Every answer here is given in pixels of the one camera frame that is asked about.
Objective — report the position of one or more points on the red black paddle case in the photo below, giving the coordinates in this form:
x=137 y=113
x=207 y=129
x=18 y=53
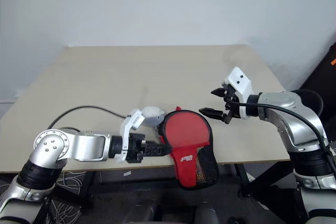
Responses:
x=189 y=166

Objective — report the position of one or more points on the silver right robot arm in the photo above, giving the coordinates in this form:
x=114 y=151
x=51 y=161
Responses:
x=283 y=100

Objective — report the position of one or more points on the black metal table frame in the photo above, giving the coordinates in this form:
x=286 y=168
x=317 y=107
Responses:
x=118 y=187

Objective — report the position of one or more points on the black chair at right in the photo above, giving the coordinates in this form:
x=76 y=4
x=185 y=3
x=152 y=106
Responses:
x=325 y=82

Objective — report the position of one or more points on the red table tennis paddle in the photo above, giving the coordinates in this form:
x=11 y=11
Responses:
x=183 y=129

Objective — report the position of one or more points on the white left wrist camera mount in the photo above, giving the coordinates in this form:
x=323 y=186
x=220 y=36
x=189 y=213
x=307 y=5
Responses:
x=128 y=129

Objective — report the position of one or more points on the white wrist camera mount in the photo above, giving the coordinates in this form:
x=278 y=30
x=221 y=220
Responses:
x=240 y=79
x=128 y=129

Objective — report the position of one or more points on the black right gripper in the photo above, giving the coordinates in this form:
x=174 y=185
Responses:
x=232 y=111

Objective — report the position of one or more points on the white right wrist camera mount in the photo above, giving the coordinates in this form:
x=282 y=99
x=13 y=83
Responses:
x=240 y=79

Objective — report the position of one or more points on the dark rounded shape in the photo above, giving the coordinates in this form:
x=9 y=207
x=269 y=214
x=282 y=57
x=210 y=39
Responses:
x=206 y=216

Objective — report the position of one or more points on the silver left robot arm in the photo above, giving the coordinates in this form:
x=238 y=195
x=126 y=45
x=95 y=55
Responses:
x=86 y=146

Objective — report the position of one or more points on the small white sticker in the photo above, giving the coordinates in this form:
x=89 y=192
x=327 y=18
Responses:
x=127 y=174

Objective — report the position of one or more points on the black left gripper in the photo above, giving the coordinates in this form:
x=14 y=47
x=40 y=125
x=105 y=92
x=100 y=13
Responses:
x=135 y=148

